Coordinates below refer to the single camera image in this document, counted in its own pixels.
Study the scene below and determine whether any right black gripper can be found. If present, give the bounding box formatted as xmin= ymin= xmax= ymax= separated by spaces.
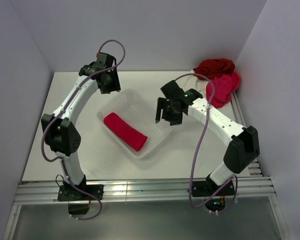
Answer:
xmin=155 ymin=97 xmax=184 ymax=126

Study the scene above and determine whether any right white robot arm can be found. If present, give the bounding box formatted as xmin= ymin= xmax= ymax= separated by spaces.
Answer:
xmin=155 ymin=80 xmax=260 ymax=195

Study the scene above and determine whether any white plastic mesh basket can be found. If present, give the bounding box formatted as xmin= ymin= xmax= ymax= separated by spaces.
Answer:
xmin=96 ymin=88 xmax=173 ymax=159

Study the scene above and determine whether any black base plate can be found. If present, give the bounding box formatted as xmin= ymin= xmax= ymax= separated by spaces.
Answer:
xmin=191 ymin=180 xmax=235 ymax=198
xmin=57 ymin=184 xmax=104 ymax=202

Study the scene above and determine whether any pink t-shirt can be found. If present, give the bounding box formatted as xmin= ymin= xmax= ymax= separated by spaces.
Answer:
xmin=206 ymin=70 xmax=241 ymax=109

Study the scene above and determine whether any dark red t-shirt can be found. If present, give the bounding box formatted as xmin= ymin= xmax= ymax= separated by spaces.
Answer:
xmin=193 ymin=58 xmax=235 ymax=80

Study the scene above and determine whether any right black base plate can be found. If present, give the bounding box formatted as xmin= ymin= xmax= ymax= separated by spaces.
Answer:
xmin=191 ymin=180 xmax=235 ymax=198

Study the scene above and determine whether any aluminium mounting rail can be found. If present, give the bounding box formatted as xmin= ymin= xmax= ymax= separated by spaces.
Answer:
xmin=12 ymin=177 xmax=276 ymax=205

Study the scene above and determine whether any white t-shirt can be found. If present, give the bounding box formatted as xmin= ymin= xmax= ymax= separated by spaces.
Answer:
xmin=186 ymin=75 xmax=209 ymax=96

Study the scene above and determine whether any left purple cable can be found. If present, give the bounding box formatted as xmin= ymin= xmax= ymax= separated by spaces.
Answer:
xmin=41 ymin=39 xmax=127 ymax=221

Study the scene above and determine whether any bright red t-shirt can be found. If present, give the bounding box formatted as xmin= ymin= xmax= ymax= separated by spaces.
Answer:
xmin=103 ymin=112 xmax=148 ymax=152

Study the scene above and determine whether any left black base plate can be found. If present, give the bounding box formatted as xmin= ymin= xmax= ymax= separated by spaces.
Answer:
xmin=57 ymin=184 xmax=104 ymax=202

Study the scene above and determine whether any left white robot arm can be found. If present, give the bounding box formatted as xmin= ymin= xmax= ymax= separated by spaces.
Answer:
xmin=40 ymin=52 xmax=121 ymax=201

